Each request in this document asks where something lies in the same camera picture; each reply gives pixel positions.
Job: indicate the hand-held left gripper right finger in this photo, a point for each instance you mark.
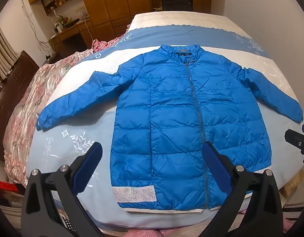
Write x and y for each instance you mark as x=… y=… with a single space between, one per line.
x=216 y=164

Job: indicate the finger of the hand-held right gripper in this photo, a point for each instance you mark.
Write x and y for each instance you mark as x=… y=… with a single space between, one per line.
x=296 y=138

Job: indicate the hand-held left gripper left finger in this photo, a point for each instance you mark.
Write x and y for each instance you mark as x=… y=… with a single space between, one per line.
x=89 y=163

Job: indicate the blue puffer jacket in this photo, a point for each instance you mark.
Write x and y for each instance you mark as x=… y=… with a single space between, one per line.
x=166 y=108

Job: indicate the pink floral quilt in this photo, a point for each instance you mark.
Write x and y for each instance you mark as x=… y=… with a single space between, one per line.
x=31 y=98

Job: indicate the red box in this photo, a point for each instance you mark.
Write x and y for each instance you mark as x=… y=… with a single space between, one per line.
x=5 y=187

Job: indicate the pink checked cloth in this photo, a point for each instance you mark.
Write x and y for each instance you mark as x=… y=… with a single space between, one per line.
x=152 y=233

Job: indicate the dark wooden headboard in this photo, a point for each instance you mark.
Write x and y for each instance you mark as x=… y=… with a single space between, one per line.
x=11 y=84

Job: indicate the wooden desk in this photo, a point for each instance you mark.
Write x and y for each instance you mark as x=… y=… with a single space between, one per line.
x=73 y=33

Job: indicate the blue and white bedspread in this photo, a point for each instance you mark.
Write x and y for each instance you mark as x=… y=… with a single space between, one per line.
x=181 y=32

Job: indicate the white bottle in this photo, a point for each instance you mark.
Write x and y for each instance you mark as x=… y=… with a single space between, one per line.
x=59 y=27

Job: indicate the beige curtain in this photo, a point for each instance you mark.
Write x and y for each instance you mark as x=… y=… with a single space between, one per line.
x=2 y=51

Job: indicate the wooden wardrobe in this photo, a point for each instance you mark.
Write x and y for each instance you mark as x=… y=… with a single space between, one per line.
x=110 y=5

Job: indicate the black chair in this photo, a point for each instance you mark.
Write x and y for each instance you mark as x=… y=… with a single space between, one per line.
x=176 y=4

